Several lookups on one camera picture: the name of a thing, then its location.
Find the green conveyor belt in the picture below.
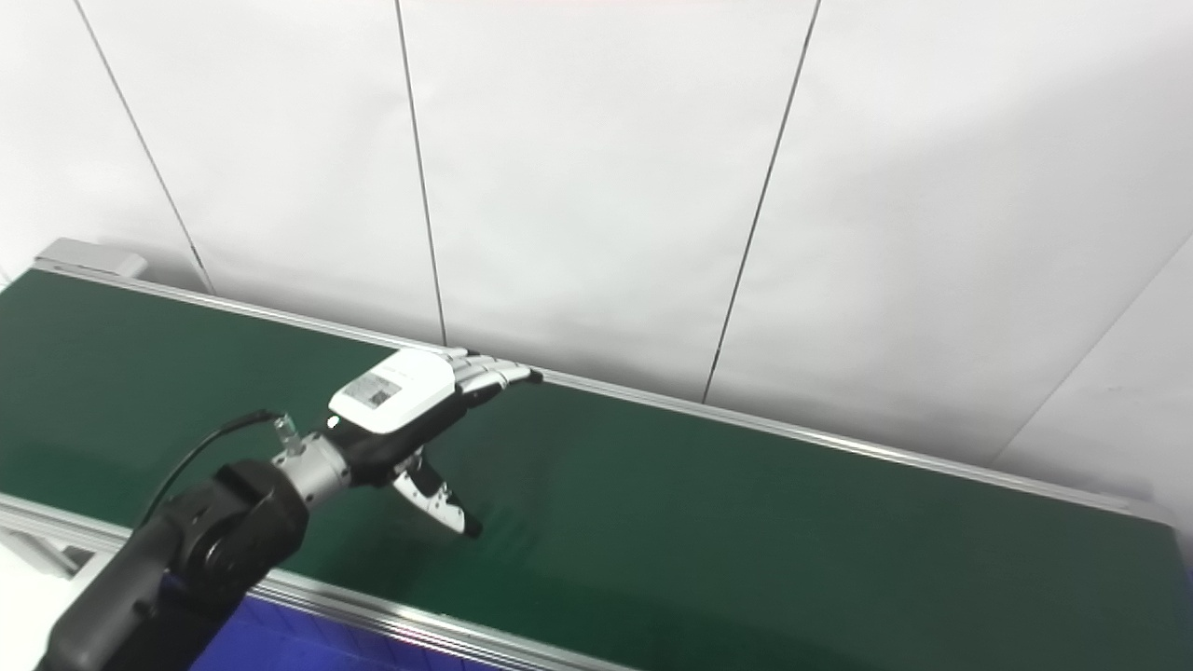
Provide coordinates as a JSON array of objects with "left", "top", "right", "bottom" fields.
[{"left": 0, "top": 261, "right": 1193, "bottom": 671}]

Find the gray conveyor end housing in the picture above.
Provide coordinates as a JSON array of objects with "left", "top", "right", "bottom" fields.
[{"left": 33, "top": 237, "right": 150, "bottom": 281}]

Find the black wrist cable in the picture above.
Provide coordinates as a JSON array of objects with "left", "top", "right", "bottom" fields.
[{"left": 138, "top": 409, "right": 286, "bottom": 534}]

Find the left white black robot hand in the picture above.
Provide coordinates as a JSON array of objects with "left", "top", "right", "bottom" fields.
[{"left": 326, "top": 347, "right": 544, "bottom": 541}]

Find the blue plastic bin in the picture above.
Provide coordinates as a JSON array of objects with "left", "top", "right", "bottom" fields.
[{"left": 189, "top": 595, "right": 509, "bottom": 671}]

